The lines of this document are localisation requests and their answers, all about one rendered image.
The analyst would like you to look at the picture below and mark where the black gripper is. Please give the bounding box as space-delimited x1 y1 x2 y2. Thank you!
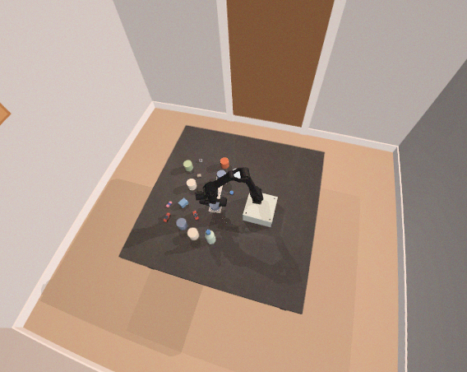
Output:
199 196 227 207

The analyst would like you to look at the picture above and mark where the beige cylinder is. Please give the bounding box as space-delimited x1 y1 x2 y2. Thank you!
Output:
187 179 197 190
187 228 199 240

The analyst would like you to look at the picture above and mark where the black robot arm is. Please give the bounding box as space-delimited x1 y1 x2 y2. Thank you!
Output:
195 167 264 204

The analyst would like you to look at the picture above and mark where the green cylinder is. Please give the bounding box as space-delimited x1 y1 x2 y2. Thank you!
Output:
183 160 193 171

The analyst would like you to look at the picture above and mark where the orange cup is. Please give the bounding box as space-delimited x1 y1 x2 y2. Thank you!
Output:
220 157 229 169

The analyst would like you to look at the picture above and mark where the blue cube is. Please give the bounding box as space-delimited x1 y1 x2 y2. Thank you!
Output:
178 198 188 208

